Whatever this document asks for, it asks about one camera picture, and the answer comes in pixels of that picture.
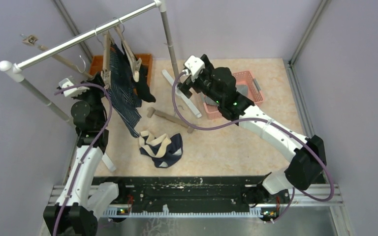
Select beige clip hanger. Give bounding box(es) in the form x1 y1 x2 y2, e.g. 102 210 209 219
19 34 93 79

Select navy underwear beige waistband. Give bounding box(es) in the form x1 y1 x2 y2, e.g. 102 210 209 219
138 131 183 169

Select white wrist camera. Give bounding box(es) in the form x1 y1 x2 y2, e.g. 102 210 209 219
59 78 89 98
182 55 205 82

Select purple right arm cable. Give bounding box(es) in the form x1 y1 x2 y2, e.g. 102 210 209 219
171 71 335 224

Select beige hanger of striped underwear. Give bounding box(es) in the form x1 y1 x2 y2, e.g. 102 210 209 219
95 30 114 89

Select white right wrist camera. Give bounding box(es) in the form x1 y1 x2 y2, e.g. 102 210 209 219
182 55 205 82

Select black underwear beige waistband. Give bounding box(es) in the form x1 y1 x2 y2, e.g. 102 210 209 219
111 44 156 107

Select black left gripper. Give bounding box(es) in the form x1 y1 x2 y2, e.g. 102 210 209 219
73 71 110 126

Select beige hanger of navy underwear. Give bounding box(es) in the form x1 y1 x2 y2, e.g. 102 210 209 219
147 107 194 133

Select grey striped underwear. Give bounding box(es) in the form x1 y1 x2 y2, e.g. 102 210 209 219
203 85 249 106

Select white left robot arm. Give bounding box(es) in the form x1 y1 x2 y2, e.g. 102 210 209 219
43 74 128 236

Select aluminium frame rail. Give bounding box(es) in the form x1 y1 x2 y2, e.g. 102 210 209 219
47 184 345 207

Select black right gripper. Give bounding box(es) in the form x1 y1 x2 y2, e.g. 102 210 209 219
177 55 223 105

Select navy white striped underwear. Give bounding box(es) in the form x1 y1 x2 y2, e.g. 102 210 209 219
108 43 142 138

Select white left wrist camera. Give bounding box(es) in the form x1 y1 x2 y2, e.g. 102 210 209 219
59 78 89 98

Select silver clothes rack rail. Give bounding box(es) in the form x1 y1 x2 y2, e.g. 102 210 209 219
0 0 203 173

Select beige hanger of black underwear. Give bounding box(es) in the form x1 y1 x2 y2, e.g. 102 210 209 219
114 25 142 83

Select orange wooden tray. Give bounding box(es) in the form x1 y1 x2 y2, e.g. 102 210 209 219
88 54 154 92

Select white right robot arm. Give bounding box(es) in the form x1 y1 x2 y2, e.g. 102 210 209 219
173 54 326 203

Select pink plastic basket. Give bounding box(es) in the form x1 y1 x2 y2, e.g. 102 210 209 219
202 70 265 120

